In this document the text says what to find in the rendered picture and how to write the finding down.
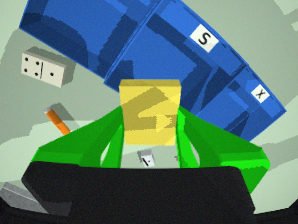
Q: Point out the white domino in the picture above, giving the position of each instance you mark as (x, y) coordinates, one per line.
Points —
(43, 69)

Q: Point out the blue rack of three bins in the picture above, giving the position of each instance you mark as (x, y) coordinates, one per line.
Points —
(97, 33)

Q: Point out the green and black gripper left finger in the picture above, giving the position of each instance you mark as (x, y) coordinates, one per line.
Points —
(85, 145)

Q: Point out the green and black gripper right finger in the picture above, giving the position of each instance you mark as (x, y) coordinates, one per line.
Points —
(217, 147)

